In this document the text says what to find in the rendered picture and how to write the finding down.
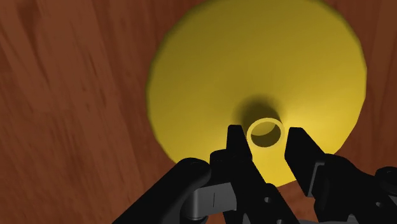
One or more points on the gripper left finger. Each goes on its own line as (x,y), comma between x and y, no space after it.
(229,173)

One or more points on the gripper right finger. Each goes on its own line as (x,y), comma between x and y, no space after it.
(335,176)

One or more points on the yellow vase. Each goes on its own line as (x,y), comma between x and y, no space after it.
(248,68)

